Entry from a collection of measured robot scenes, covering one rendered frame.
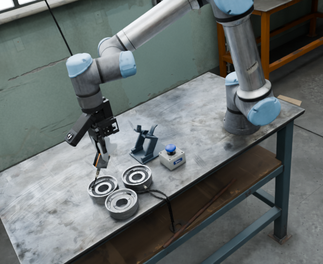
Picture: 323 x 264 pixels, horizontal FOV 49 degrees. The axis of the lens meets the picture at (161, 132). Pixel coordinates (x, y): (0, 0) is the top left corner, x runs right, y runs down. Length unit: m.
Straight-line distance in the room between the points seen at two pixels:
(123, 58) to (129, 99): 2.07
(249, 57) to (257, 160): 0.67
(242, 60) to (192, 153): 0.41
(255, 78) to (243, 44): 0.13
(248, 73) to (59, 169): 0.80
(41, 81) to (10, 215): 1.53
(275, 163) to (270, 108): 0.49
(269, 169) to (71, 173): 0.85
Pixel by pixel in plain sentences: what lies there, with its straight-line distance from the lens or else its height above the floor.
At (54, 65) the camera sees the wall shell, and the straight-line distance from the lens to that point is 2.73.
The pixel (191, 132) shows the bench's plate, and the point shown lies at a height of 0.80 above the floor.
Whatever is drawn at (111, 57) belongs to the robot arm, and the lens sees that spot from 1.05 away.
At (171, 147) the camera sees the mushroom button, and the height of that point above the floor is 0.87.
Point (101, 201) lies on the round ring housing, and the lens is 1.22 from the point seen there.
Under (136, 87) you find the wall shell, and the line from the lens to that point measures 3.10.
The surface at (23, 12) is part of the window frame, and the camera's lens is 2.52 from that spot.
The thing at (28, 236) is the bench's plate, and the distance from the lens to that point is 1.25.
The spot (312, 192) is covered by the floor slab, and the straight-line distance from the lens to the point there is 2.36.
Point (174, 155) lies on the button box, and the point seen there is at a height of 0.84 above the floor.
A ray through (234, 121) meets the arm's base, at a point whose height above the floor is 0.85.
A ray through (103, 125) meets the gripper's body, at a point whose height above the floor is 1.06.
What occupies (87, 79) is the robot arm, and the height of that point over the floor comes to 1.23.
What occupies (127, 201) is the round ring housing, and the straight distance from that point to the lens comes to 1.19.
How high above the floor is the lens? 1.63
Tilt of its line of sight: 34 degrees down
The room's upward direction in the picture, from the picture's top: 11 degrees counter-clockwise
